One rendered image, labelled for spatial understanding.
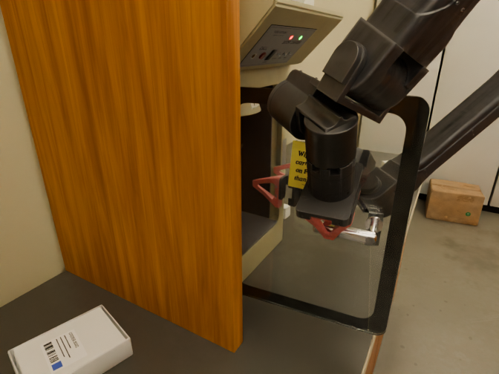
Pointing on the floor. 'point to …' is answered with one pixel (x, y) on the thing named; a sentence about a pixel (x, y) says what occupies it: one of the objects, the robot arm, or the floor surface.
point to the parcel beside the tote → (454, 202)
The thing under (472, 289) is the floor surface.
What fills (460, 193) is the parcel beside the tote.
